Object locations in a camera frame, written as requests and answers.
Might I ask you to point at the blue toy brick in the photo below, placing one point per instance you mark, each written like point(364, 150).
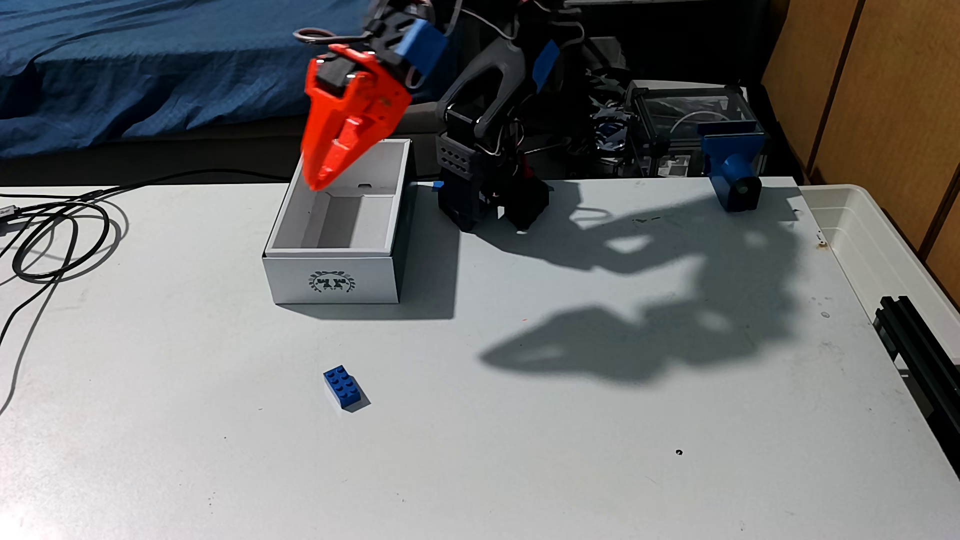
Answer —
point(342, 386)

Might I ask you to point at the white cardboard box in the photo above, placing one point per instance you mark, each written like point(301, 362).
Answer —
point(334, 281)

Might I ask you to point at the blue bed sheet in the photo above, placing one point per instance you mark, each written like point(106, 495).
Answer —
point(150, 60)

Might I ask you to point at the brown wooden cabinet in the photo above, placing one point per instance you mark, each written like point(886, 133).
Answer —
point(885, 90)

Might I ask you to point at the white plastic bin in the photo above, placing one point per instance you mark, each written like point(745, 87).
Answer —
point(870, 240)

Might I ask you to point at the clear enclosure with black frame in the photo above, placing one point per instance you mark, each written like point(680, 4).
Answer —
point(667, 112)

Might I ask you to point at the blue printed camera mount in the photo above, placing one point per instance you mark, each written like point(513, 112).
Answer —
point(731, 161)

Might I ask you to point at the black aluminium rail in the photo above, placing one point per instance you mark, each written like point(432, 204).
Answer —
point(919, 352)

